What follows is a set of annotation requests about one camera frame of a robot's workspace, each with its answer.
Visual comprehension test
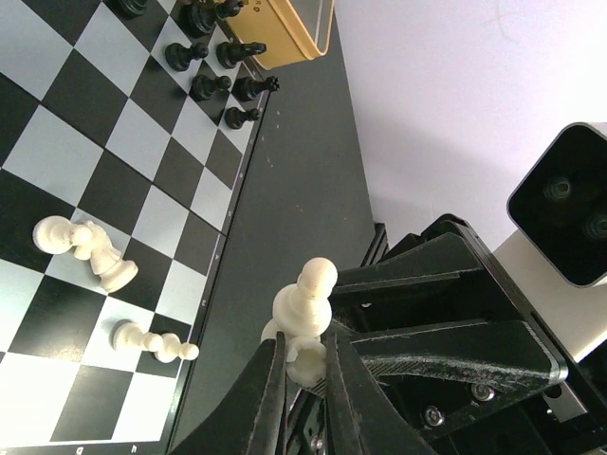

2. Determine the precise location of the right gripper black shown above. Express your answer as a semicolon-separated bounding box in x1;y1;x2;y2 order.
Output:
331;217;606;454

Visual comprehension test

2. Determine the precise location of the white bishop lying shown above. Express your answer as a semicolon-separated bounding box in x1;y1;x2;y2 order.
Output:
112;321;199;363

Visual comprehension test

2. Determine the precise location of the gold tin box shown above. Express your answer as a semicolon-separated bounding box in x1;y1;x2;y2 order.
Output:
227;0;335;70

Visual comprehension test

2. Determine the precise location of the white chess pieces pile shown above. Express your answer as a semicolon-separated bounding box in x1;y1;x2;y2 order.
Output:
32;215;90;254

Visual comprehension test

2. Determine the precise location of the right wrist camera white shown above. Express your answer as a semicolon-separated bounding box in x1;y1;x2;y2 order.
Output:
494;121;606;362

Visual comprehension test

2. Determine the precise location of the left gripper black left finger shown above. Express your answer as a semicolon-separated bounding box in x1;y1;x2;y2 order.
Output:
173;332;286;454

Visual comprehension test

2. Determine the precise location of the white knight lying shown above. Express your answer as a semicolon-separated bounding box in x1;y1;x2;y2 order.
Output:
74;221;138;294

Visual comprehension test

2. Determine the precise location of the checkered chess board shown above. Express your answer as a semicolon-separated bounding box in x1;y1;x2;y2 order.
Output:
1;1;260;454

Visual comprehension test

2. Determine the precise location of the black chess pieces row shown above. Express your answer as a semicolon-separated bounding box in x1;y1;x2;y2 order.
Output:
110;1;280;131

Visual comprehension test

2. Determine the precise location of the white pawn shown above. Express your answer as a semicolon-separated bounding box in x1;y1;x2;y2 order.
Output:
260;257;338;341

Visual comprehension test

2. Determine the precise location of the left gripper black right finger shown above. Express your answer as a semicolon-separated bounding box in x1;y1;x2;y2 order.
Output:
325;335;434;455

